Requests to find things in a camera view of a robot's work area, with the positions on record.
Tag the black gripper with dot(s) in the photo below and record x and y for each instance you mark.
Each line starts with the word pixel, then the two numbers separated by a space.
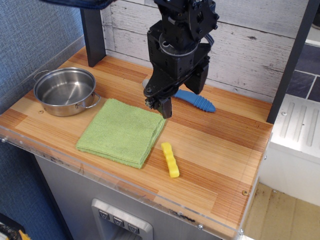
pixel 170 72

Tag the blue handled metal spoon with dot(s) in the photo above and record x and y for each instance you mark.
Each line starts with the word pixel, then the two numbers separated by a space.
pixel 188 96

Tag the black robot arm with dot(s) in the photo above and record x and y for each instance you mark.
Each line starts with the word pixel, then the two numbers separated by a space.
pixel 178 47

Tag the yellow toy vegetable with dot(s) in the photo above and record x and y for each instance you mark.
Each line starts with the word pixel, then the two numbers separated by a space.
pixel 170 160

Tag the green folded cloth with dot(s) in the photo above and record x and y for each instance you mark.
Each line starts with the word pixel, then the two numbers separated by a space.
pixel 122 133

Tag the stainless steel pot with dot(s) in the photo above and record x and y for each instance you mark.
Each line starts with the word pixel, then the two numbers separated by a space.
pixel 66 91

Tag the white grooved side appliance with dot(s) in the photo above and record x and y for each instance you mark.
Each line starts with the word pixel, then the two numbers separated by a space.
pixel 292 158

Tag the silver button panel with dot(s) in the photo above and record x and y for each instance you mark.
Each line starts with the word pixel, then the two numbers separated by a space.
pixel 116 224

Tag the clear acrylic edge guard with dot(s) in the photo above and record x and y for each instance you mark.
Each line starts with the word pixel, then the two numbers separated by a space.
pixel 218 169

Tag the dark left frame post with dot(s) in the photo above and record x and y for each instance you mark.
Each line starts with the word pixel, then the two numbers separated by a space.
pixel 93 35

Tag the dark frame post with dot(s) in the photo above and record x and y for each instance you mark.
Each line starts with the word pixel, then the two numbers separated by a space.
pixel 295 53
pixel 93 35

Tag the dark right frame post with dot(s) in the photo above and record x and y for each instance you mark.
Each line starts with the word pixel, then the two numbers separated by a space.
pixel 295 53

